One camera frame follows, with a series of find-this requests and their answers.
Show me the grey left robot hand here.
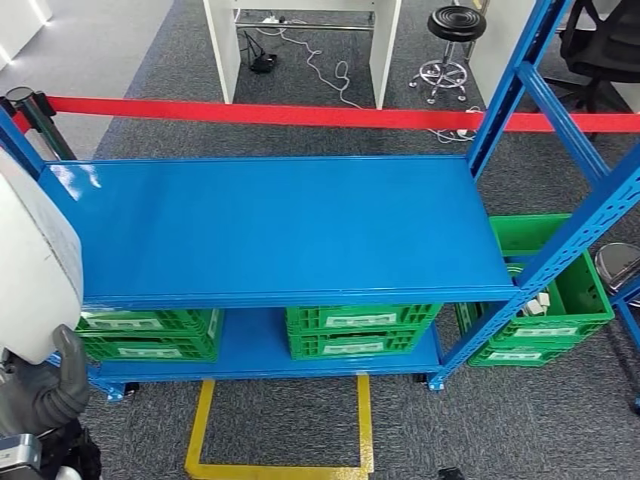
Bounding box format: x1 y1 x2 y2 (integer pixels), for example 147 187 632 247
0 324 92 439

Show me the white plastic shell part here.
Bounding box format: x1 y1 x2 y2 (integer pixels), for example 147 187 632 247
0 148 85 367

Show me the blue metal shelf rack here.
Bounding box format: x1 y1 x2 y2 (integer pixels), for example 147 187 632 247
0 0 640 417

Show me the red barrier belt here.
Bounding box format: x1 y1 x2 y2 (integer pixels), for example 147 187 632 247
12 95 640 134

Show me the white desk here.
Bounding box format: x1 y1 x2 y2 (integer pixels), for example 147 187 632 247
202 0 404 111

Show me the small black floor device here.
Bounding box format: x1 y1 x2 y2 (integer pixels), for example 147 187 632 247
245 31 278 74

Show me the white plug adapter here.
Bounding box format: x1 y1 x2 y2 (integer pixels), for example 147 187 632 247
522 291 552 318

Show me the black round stool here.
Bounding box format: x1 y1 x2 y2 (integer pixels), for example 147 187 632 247
408 5 488 106

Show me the white cabinet panel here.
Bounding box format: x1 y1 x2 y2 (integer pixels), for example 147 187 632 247
467 0 538 107

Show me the black office chair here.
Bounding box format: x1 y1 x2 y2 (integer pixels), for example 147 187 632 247
542 0 640 117

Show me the black stanchion post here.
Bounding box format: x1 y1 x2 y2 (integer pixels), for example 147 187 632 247
4 86 77 162

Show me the white floor cable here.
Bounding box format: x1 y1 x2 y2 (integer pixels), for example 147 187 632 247
257 19 364 111

